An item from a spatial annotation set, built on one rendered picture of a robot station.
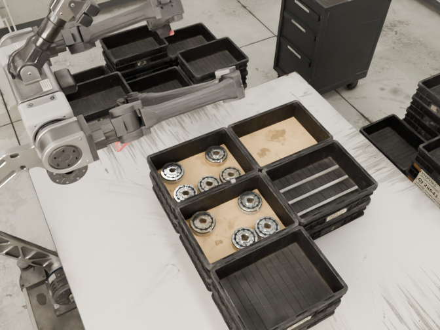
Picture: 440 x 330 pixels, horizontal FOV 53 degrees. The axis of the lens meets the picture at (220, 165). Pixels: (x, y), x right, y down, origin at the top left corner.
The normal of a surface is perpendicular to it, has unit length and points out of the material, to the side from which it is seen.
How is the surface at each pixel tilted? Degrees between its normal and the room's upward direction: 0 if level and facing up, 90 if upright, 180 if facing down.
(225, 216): 0
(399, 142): 0
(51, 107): 0
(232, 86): 55
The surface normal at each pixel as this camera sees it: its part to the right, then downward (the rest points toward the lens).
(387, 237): 0.01, -0.64
